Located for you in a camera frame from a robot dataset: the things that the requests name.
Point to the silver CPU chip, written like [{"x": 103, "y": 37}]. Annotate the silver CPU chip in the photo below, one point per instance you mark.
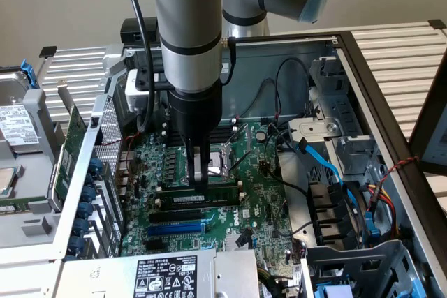
[{"x": 7, "y": 181}]

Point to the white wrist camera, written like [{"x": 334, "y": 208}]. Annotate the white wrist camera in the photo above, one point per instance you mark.
[{"x": 134, "y": 95}]

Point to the grey metal PC case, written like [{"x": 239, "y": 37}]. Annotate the grey metal PC case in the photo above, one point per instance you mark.
[{"x": 251, "y": 60}]

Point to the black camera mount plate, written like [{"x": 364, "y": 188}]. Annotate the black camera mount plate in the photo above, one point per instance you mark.
[{"x": 160, "y": 80}]

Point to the silver coin cell battery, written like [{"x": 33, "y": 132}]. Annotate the silver coin cell battery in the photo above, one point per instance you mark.
[{"x": 260, "y": 135}]

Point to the dark framed panel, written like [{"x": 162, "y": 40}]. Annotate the dark framed panel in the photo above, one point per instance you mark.
[{"x": 419, "y": 137}]

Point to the green RAM stick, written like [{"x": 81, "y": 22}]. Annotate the green RAM stick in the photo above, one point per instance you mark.
[
  {"x": 21, "y": 201},
  {"x": 216, "y": 197}
]

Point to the grey power supply unit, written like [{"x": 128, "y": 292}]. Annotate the grey power supply unit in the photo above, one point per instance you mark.
[{"x": 104, "y": 277}]

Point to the short black expansion slot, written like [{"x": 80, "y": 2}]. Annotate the short black expansion slot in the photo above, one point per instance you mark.
[{"x": 153, "y": 245}]

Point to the RAM slot with white latches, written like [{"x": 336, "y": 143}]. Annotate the RAM slot with white latches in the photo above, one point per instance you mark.
[
  {"x": 225, "y": 127},
  {"x": 223, "y": 185},
  {"x": 225, "y": 135},
  {"x": 158, "y": 202}
]

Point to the green graphics card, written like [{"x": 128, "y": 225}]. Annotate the green graphics card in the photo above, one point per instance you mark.
[{"x": 71, "y": 137}]

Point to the RAM slot with black latches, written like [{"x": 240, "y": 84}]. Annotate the RAM slot with black latches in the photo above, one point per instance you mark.
[
  {"x": 200, "y": 206},
  {"x": 225, "y": 131},
  {"x": 225, "y": 139}
]

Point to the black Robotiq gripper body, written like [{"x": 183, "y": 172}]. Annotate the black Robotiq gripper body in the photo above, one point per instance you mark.
[{"x": 195, "y": 113}]

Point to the metal disk bay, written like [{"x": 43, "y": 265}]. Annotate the metal disk bay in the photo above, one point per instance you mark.
[{"x": 335, "y": 102}]

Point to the grey metal drive cage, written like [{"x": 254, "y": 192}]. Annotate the grey metal drive cage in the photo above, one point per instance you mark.
[{"x": 366, "y": 259}]

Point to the CPU socket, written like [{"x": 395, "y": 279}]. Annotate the CPU socket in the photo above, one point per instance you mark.
[{"x": 218, "y": 169}]

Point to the black box device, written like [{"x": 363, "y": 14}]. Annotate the black box device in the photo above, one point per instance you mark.
[{"x": 129, "y": 29}]

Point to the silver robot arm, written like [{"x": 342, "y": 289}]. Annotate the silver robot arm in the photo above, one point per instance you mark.
[{"x": 188, "y": 15}]

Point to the blue expansion slot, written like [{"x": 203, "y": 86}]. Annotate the blue expansion slot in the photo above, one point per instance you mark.
[{"x": 174, "y": 230}]

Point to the silver chipset heat sink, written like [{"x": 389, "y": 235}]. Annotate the silver chipset heat sink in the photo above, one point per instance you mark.
[{"x": 230, "y": 244}]

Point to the blue plastic clip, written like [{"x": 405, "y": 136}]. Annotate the blue plastic clip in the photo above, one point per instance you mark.
[{"x": 373, "y": 233}]

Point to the thin metal locking lever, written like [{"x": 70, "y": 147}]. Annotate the thin metal locking lever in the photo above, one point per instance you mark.
[{"x": 241, "y": 162}]

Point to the grey parts rack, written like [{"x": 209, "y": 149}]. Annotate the grey parts rack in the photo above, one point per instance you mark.
[{"x": 38, "y": 130}]

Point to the blue drive caddy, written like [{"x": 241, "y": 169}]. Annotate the blue drive caddy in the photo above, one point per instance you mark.
[{"x": 333, "y": 291}]

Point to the green motherboard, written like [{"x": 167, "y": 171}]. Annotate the green motherboard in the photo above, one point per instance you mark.
[{"x": 255, "y": 186}]

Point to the blue disk bracket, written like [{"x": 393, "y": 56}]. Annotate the blue disk bracket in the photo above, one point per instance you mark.
[{"x": 29, "y": 74}]

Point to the black table end cap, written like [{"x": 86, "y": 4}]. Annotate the black table end cap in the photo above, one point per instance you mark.
[
  {"x": 437, "y": 24},
  {"x": 47, "y": 52}
]

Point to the silver hard disk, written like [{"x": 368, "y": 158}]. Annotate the silver hard disk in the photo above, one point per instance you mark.
[{"x": 17, "y": 120}]

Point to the silver rear port block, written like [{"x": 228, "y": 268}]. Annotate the silver rear port block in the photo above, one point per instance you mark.
[
  {"x": 125, "y": 176},
  {"x": 127, "y": 159},
  {"x": 122, "y": 190}
]

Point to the black fan shroud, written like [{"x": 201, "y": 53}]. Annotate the black fan shroud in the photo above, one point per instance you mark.
[{"x": 328, "y": 214}]

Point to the blue slot latch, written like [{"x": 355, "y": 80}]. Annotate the blue slot latch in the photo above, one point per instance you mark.
[
  {"x": 88, "y": 194},
  {"x": 84, "y": 210},
  {"x": 74, "y": 244},
  {"x": 95, "y": 166},
  {"x": 79, "y": 225}
]

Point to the long black expansion slot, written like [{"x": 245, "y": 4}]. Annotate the long black expansion slot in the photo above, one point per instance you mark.
[{"x": 174, "y": 216}]

